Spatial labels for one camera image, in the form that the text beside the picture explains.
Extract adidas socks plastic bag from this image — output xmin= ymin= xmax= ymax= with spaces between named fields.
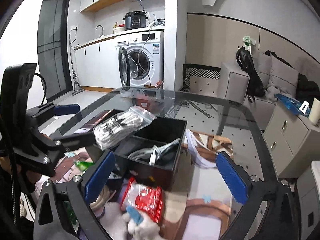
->
xmin=93 ymin=106 xmax=157 ymax=151

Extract red white packet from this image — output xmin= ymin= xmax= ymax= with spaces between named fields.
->
xmin=120 ymin=177 xmax=165 ymax=224

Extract white plush toy blue ear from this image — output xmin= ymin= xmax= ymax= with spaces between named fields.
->
xmin=122 ymin=206 xmax=164 ymax=240

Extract white cable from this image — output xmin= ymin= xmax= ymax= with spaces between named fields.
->
xmin=127 ymin=138 xmax=181 ymax=166

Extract green white packet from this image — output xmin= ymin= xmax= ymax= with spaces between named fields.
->
xmin=74 ymin=160 xmax=94 ymax=173

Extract floor mop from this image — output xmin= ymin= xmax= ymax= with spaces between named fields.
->
xmin=68 ymin=32 xmax=84 ymax=96

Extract anime print table mat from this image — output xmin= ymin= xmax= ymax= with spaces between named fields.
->
xmin=35 ymin=109 xmax=234 ymax=240

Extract black framed glass door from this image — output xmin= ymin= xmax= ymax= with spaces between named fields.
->
xmin=37 ymin=0 xmax=72 ymax=102

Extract white kitchen base cabinets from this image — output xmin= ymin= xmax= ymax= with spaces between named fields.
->
xmin=75 ymin=38 xmax=121 ymax=88

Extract black storage box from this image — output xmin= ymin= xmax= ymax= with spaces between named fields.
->
xmin=91 ymin=109 xmax=187 ymax=190

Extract beige drawer cabinet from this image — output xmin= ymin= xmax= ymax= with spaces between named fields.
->
xmin=264 ymin=101 xmax=320 ymax=179

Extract black backpack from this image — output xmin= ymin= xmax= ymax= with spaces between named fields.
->
xmin=236 ymin=46 xmax=265 ymax=103

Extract kitchen faucet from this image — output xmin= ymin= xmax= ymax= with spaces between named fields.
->
xmin=95 ymin=25 xmax=104 ymax=37

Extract white washing machine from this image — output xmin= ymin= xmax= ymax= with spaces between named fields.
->
xmin=115 ymin=30 xmax=164 ymax=88

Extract blue tray on cabinet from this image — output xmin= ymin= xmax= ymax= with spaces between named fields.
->
xmin=275 ymin=94 xmax=310 ymax=117

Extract cream cylinder cup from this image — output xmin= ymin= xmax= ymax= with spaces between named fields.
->
xmin=308 ymin=98 xmax=320 ymax=126

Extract grey sofa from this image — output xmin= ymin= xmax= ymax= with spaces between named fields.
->
xmin=217 ymin=50 xmax=292 ymax=130

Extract grey sofa cushion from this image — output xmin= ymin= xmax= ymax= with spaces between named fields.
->
xmin=267 ymin=55 xmax=299 ymax=99

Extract black jacket on sofa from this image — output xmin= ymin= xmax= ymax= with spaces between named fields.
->
xmin=296 ymin=74 xmax=319 ymax=108

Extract black pressure cooker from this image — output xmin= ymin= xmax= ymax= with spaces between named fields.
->
xmin=123 ymin=11 xmax=148 ymax=30

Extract black white patterned rug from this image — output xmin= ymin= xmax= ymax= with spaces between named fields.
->
xmin=180 ymin=63 xmax=221 ymax=92

